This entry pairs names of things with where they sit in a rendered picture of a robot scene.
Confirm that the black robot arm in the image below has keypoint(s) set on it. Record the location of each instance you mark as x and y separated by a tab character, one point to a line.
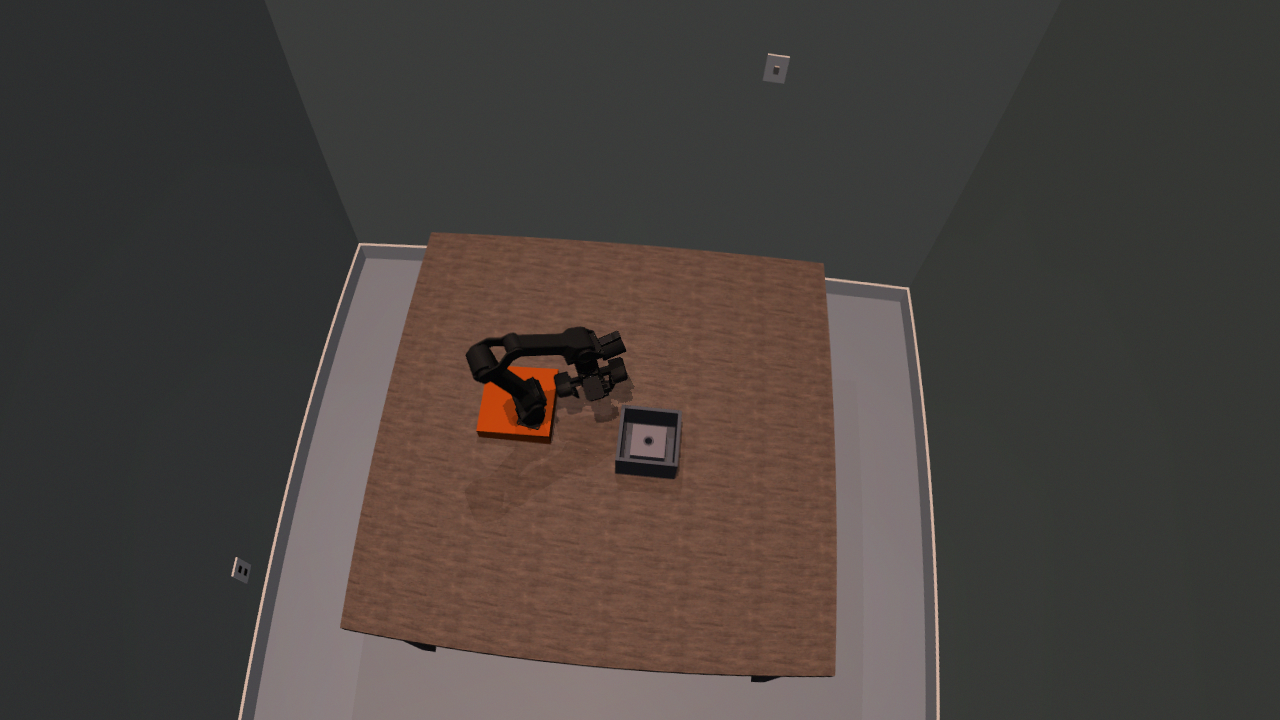
577	345

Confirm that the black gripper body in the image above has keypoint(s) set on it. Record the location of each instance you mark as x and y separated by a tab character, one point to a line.
616	368

